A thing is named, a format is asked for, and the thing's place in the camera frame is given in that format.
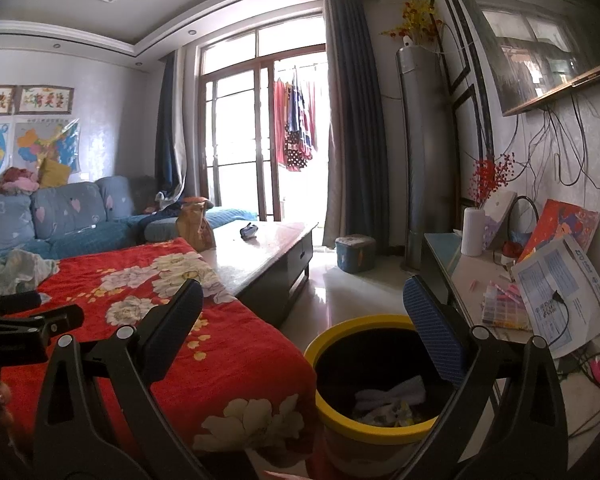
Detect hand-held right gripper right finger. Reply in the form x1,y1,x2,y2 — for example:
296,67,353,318
400,275,570,480

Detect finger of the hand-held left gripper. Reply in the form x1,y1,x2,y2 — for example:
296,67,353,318
0,304,86,342
0,290,44,316

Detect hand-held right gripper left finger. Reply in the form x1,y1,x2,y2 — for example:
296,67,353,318
32,277,204,480

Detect white yellow printed wrapper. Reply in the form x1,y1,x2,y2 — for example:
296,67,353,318
351,401,417,429

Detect yellow rimmed black bin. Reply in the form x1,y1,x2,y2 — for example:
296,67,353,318
303,314,464,477

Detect person's left hand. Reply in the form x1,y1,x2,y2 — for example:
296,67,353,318
0,381,14,442

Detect crumpled grey-green cloth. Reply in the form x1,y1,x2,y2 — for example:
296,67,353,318
0,249,62,297

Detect glass top television cabinet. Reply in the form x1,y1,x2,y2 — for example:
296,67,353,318
421,231,600,397

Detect red floral blanket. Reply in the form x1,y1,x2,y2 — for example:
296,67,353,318
0,236,322,467

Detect colourful bead box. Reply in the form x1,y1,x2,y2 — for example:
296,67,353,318
480,279,534,332

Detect brown paper bag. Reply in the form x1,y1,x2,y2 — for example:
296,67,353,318
175,195,218,253

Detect white vase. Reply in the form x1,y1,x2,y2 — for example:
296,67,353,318
460,205,484,258

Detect blue patterned sofa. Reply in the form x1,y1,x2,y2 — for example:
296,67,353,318
0,174,259,262

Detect blue storage box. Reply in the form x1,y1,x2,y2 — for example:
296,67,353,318
334,233,378,274

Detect glossy coffee table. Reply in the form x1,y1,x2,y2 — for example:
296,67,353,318
199,219,322,329

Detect dark clothes heap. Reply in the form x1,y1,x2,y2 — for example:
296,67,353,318
144,191,182,217

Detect pink red clothes pile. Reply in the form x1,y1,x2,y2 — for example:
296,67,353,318
0,164,41,196

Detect white board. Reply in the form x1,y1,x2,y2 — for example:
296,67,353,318
481,189,519,252

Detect yellow pillow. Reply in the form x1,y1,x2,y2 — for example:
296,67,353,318
38,156,73,190

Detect red berry branches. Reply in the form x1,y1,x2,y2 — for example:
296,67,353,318
466,151,517,209

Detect white blue printed carton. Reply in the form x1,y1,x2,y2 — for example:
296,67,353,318
509,234,600,359

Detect country map poster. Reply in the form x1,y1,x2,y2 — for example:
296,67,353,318
13,116,82,177

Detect grey tower air conditioner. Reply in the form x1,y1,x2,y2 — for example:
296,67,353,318
394,44,457,272

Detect red picture book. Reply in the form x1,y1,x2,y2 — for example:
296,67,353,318
516,198,600,264

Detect dark blue curtain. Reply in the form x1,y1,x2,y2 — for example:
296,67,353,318
154,49,189,197

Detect grey curtain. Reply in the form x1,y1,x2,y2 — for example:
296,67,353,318
321,0,399,252

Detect brown framed glass door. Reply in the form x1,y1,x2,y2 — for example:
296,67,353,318
196,21,329,224

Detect hanging colourful clothes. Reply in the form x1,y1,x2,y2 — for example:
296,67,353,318
274,66,322,172

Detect yellow artificial flowers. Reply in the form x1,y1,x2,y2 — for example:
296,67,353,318
379,0,444,54

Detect black handled basket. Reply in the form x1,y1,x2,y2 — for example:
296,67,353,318
501,194,542,262

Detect black cable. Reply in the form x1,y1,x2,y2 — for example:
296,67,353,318
549,289,572,357

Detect black wall cables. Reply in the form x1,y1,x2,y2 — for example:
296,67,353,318
504,99,600,192

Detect wall mounted television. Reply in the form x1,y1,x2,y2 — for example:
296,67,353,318
451,0,600,118

